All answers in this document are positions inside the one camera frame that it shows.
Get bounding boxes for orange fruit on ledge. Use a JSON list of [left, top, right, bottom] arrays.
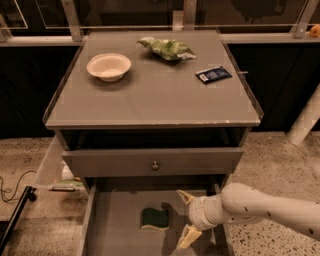
[[309, 24, 320, 37]]

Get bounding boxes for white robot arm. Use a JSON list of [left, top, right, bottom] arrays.
[[177, 183, 320, 250]]

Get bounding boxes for closed top drawer with knob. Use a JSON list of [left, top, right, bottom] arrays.
[[62, 147, 243, 177]]

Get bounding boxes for green and yellow sponge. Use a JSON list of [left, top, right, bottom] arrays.
[[140, 208, 169, 231]]

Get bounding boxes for dark blue snack packet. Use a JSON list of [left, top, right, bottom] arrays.
[[195, 66, 232, 84]]

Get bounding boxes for white pole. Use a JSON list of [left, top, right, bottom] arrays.
[[287, 84, 320, 145]]

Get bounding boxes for white bowl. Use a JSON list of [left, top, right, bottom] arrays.
[[87, 53, 131, 82]]

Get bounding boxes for black stand leg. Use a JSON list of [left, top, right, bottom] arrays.
[[0, 186, 36, 256]]

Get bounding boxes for black cable on floor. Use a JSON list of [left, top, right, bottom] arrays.
[[0, 169, 38, 203]]

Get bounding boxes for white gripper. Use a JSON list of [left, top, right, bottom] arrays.
[[176, 190, 226, 250]]

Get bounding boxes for grey drawer cabinet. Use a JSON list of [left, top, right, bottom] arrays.
[[42, 29, 264, 256]]

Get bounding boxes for open middle drawer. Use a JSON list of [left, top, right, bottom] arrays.
[[76, 176, 235, 256]]

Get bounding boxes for metal railing frame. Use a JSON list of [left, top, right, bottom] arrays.
[[0, 0, 320, 46]]

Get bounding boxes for clear plastic bin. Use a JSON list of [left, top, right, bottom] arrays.
[[35, 137, 85, 192]]

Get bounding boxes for crumpled green chip bag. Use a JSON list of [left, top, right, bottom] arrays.
[[138, 37, 196, 61]]

